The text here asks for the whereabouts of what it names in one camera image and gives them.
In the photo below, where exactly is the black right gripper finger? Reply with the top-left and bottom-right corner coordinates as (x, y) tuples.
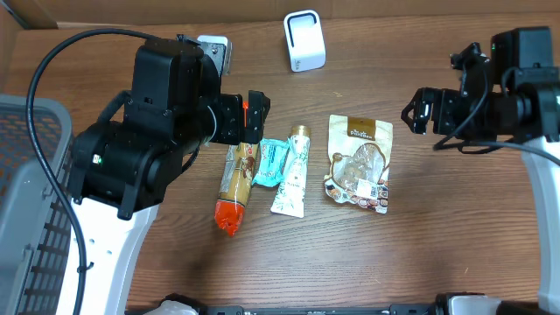
(402, 87), (426, 112)
(401, 108), (427, 134)

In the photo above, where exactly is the teal snack wrapper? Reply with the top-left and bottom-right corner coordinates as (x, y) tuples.
(252, 138), (290, 187)

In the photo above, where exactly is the orange biscuit packet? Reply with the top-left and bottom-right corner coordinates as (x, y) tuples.
(214, 143), (258, 237)

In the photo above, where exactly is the brown Pantree snack pouch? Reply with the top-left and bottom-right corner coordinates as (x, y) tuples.
(324, 115), (393, 214)

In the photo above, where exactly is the white tube gold cap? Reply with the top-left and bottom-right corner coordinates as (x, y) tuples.
(270, 125), (311, 218)

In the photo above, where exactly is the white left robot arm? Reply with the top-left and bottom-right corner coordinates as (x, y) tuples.
(68, 35), (270, 314)

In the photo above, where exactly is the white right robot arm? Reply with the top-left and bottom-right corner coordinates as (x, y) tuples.
(401, 26), (559, 315)

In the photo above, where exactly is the white barcode scanner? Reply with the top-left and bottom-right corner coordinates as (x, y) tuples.
(283, 10), (326, 73)

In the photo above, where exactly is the grey plastic shopping basket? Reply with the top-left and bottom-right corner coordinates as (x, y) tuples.
(1, 94), (71, 314)

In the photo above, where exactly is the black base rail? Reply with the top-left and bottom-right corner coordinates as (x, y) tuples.
(131, 292), (546, 315)

